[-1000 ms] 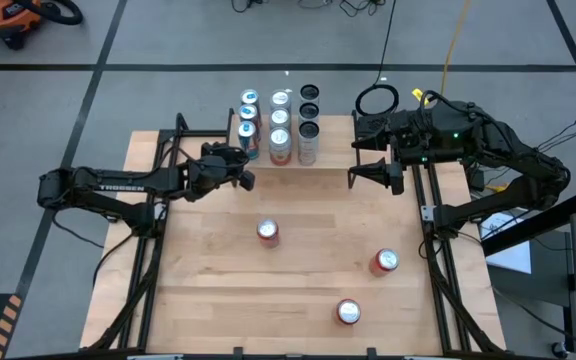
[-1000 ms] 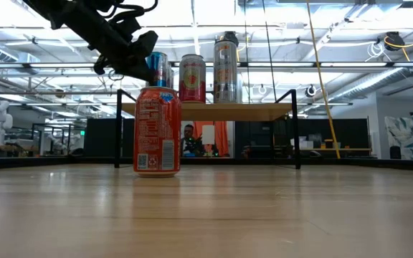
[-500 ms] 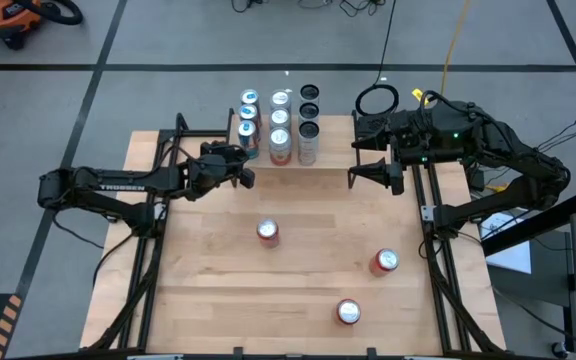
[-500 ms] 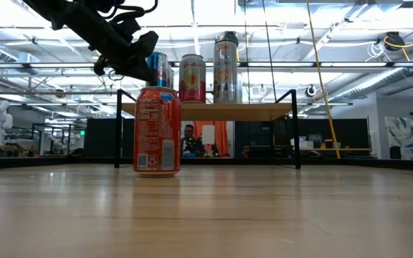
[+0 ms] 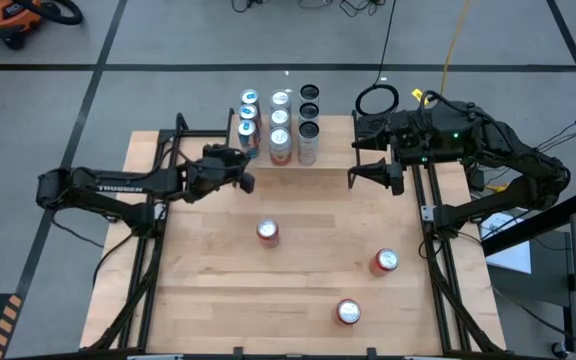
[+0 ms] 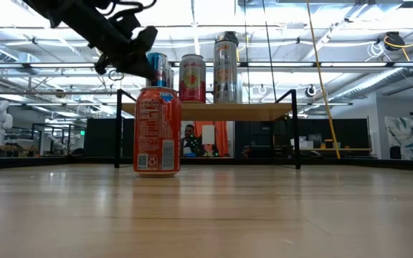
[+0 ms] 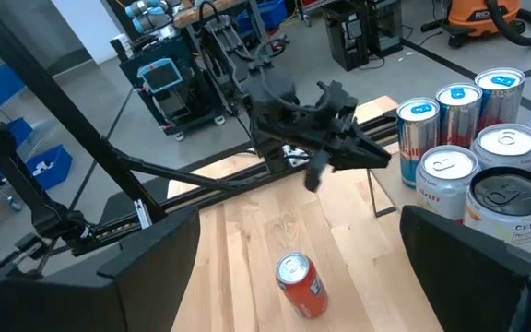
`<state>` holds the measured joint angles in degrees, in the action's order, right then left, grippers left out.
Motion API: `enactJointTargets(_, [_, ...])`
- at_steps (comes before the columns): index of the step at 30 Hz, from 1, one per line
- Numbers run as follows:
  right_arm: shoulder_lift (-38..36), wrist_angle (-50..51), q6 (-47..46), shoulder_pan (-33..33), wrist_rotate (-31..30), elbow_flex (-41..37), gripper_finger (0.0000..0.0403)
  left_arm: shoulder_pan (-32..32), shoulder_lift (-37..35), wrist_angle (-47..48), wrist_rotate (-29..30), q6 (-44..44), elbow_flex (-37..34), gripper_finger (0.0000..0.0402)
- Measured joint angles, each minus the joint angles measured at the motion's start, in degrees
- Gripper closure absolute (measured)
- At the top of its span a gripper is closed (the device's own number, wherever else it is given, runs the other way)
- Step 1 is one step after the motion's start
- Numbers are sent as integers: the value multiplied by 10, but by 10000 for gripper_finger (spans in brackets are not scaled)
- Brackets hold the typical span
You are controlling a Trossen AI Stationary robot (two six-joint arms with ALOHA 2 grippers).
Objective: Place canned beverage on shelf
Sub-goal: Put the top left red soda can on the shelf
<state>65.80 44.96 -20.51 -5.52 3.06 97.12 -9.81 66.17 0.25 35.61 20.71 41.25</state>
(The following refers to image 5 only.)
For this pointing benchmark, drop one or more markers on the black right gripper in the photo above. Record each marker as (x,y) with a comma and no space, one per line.
(407,142)

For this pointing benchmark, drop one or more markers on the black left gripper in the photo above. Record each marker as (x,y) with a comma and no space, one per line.
(213,177)

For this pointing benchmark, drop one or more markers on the blue silver Red Bull can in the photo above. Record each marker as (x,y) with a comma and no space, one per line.
(249,137)

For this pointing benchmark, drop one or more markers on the white red Spindrift can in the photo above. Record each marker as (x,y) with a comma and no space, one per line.
(280,98)
(280,145)
(280,118)

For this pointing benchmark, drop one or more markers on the orange red soda can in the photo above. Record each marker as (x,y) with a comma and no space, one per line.
(268,232)

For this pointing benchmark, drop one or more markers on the white Celsius can black lid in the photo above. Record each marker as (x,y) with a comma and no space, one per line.
(308,145)
(309,92)
(309,111)

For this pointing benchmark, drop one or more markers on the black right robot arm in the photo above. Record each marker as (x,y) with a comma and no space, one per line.
(518,165)

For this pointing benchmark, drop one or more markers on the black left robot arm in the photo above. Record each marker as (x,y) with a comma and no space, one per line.
(118,182)

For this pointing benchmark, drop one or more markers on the black perforated box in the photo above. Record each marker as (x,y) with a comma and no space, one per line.
(373,122)

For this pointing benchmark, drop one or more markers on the white paper sheet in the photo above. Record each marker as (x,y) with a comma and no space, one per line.
(515,255)

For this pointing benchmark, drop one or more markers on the black desk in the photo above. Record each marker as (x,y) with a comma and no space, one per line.
(533,226)

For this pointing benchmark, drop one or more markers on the black caster wheel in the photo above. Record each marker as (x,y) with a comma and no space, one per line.
(559,348)

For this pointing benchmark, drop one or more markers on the orange shop vacuum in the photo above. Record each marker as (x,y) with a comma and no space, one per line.
(3,17)

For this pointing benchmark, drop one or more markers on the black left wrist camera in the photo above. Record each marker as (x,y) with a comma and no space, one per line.
(220,151)

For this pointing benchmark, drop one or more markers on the wooden shelf black metal frame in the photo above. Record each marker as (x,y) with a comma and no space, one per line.
(333,150)

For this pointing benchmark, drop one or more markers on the grey metal bracket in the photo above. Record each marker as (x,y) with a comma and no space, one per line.
(427,214)

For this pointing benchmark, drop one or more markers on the black aluminium rig frame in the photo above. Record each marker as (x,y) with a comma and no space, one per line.
(318,357)

